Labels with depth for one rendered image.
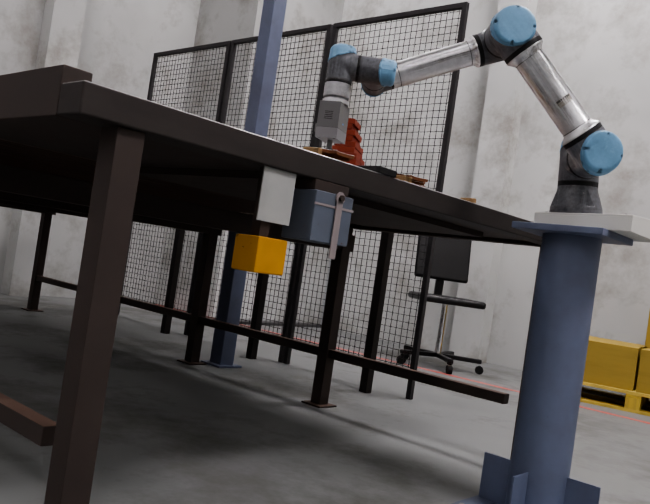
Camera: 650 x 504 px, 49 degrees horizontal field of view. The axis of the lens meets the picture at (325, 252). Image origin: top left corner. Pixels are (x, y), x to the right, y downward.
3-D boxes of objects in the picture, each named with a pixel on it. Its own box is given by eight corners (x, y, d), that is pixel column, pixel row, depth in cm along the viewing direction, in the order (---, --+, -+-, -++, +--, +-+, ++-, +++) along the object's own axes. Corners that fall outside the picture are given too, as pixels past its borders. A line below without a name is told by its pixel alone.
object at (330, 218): (349, 261, 175) (360, 188, 176) (310, 255, 165) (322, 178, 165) (316, 257, 183) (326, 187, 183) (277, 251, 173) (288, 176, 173)
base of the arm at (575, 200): (608, 218, 216) (611, 185, 216) (592, 213, 204) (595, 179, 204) (559, 216, 225) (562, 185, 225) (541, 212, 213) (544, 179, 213)
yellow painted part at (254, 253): (283, 276, 161) (298, 172, 161) (253, 272, 154) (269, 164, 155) (259, 272, 166) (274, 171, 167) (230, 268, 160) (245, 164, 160)
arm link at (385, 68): (395, 66, 210) (358, 61, 210) (398, 56, 199) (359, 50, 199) (391, 93, 210) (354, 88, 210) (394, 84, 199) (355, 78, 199)
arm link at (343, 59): (360, 44, 199) (329, 40, 199) (354, 83, 199) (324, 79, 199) (359, 52, 207) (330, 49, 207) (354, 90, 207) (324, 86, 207)
